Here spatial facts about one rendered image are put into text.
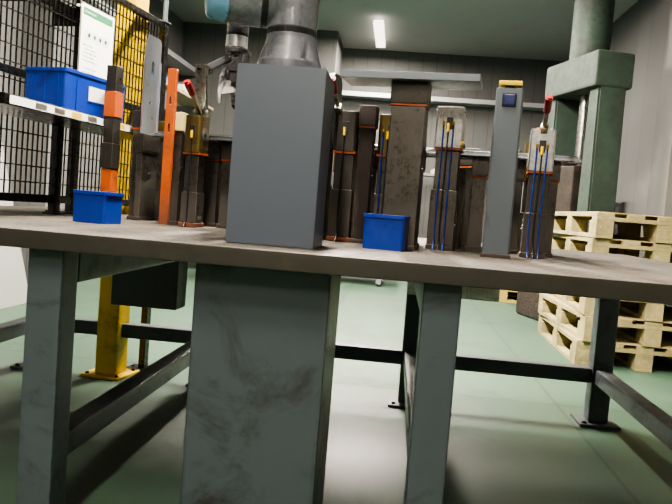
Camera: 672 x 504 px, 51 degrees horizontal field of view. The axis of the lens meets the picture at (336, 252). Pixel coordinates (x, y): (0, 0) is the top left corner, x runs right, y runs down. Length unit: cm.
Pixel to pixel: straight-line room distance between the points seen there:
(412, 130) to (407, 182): 14
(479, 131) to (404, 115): 859
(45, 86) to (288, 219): 110
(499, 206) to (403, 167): 27
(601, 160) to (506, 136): 402
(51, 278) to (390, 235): 80
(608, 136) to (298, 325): 464
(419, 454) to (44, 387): 82
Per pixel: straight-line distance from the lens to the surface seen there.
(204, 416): 163
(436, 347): 149
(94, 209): 210
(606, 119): 595
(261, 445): 162
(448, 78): 190
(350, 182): 208
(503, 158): 190
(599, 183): 589
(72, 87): 240
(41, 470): 175
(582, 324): 437
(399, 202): 191
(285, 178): 158
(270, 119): 160
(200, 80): 234
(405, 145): 192
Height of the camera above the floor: 79
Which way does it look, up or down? 3 degrees down
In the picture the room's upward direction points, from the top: 5 degrees clockwise
